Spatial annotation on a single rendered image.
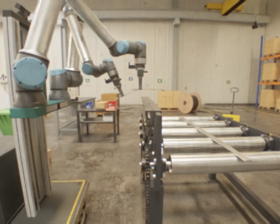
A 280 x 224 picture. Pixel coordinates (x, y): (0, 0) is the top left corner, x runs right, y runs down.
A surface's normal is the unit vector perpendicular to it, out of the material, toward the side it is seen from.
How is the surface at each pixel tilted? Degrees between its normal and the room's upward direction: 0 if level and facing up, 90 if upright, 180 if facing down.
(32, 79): 95
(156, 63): 90
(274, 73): 90
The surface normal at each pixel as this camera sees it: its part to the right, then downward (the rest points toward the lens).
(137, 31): 0.01, 0.16
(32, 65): 0.59, 0.21
